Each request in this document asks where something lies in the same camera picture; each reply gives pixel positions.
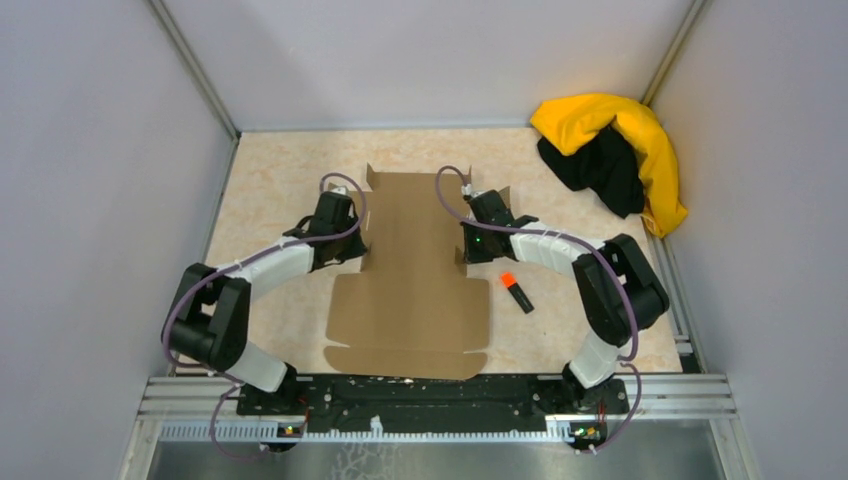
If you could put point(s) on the aluminium frame rail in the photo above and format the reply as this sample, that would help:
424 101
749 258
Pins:
196 408

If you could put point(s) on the orange black marker pen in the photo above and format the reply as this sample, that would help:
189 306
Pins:
516 292

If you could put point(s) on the black cloth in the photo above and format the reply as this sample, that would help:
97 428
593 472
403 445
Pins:
607 165

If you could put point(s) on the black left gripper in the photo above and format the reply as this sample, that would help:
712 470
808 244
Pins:
358 248

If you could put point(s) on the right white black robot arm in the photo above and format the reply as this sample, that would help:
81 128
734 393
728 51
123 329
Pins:
619 290

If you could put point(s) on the brown cardboard box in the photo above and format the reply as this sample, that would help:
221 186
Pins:
411 310

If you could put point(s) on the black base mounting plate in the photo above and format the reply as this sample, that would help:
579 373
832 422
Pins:
486 403

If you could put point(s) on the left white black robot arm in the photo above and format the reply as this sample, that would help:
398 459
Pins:
209 318

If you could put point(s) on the yellow cloth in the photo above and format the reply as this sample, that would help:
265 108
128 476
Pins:
570 123

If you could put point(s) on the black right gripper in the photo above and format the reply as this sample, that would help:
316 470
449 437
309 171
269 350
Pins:
470 255

